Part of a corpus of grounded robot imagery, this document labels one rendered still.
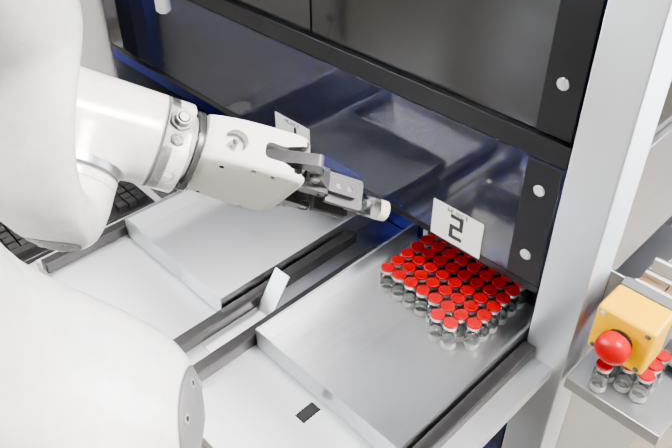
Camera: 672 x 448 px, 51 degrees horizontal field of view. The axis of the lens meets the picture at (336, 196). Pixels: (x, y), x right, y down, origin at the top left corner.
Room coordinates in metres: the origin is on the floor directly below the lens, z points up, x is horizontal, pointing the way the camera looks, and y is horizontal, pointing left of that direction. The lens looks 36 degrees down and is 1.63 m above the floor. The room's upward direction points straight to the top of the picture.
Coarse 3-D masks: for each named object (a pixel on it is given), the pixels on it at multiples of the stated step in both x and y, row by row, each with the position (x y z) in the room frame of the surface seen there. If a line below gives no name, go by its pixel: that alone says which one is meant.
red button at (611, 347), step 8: (600, 336) 0.56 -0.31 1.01; (608, 336) 0.56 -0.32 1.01; (616, 336) 0.55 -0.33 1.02; (600, 344) 0.55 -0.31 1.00; (608, 344) 0.55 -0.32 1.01; (616, 344) 0.54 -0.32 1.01; (624, 344) 0.55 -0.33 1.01; (600, 352) 0.55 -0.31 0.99; (608, 352) 0.54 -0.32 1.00; (616, 352) 0.54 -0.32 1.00; (624, 352) 0.54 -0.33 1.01; (608, 360) 0.54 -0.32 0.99; (616, 360) 0.54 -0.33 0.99; (624, 360) 0.54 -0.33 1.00
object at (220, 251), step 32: (192, 192) 0.99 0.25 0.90; (128, 224) 0.89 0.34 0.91; (160, 224) 0.93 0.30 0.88; (192, 224) 0.93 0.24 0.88; (224, 224) 0.93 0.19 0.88; (256, 224) 0.93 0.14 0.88; (288, 224) 0.93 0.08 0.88; (320, 224) 0.93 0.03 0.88; (352, 224) 0.91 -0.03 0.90; (160, 256) 0.83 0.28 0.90; (192, 256) 0.85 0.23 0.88; (224, 256) 0.85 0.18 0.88; (256, 256) 0.85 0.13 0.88; (288, 256) 0.81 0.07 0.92; (192, 288) 0.77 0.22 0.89; (224, 288) 0.77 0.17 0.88
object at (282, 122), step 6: (276, 114) 1.02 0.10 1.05; (276, 120) 1.02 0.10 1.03; (282, 120) 1.01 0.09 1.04; (288, 120) 1.00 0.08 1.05; (276, 126) 1.02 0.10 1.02; (282, 126) 1.01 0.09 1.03; (288, 126) 1.00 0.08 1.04; (294, 126) 0.99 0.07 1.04; (300, 126) 0.97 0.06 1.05; (300, 132) 0.98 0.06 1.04; (306, 132) 0.96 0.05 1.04; (306, 138) 0.97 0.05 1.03; (306, 150) 0.97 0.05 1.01
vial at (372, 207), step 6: (366, 198) 0.56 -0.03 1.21; (372, 198) 0.57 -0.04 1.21; (378, 198) 0.57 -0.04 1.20; (366, 204) 0.56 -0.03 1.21; (372, 204) 0.56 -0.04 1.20; (378, 204) 0.56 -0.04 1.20; (384, 204) 0.57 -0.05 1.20; (348, 210) 0.56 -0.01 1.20; (360, 210) 0.55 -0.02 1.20; (366, 210) 0.55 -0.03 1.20; (372, 210) 0.56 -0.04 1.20; (378, 210) 0.56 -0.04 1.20; (384, 210) 0.56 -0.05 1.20; (366, 216) 0.56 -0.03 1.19; (372, 216) 0.56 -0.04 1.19; (378, 216) 0.56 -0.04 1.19; (384, 216) 0.56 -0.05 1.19
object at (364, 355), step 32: (384, 256) 0.84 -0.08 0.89; (320, 288) 0.74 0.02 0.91; (352, 288) 0.77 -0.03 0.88; (288, 320) 0.69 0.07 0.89; (320, 320) 0.71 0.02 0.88; (352, 320) 0.71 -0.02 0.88; (384, 320) 0.71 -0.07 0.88; (416, 320) 0.71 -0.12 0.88; (512, 320) 0.71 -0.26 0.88; (288, 352) 0.65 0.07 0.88; (320, 352) 0.65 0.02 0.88; (352, 352) 0.65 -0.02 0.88; (384, 352) 0.65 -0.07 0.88; (416, 352) 0.65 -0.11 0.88; (448, 352) 0.65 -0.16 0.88; (480, 352) 0.65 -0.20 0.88; (320, 384) 0.57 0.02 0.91; (352, 384) 0.59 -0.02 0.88; (384, 384) 0.59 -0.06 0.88; (416, 384) 0.59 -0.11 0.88; (448, 384) 0.59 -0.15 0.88; (352, 416) 0.53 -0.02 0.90; (384, 416) 0.54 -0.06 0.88; (416, 416) 0.54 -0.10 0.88
